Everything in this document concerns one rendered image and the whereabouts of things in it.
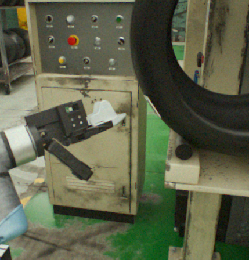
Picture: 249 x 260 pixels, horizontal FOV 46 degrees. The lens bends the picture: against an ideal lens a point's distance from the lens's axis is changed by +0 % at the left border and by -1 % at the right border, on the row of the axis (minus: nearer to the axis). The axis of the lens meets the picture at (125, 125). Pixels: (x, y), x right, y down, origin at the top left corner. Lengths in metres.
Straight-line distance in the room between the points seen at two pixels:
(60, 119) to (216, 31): 0.65
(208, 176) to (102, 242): 1.05
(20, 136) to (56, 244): 1.29
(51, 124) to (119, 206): 1.25
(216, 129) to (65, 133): 0.34
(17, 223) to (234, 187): 0.55
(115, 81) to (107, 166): 0.49
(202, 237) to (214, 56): 0.80
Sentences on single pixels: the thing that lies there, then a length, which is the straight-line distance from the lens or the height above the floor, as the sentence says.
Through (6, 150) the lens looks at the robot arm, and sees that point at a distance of 0.58.
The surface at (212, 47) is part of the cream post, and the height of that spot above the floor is 1.11.
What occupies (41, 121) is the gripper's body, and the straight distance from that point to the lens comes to 0.60.
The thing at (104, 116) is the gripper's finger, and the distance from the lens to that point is 0.63.
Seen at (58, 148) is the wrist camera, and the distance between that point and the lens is 0.60.
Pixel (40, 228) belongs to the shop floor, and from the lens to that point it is 1.94.
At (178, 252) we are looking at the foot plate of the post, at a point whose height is 0.01.
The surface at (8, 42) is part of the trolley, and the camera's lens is 4.54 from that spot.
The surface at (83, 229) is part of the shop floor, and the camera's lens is 1.88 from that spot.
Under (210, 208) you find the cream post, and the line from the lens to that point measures 1.34.
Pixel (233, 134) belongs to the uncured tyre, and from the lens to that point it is 0.72.
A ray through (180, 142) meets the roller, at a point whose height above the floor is 0.92.
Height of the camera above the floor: 1.26
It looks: 23 degrees down
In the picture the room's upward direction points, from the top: straight up
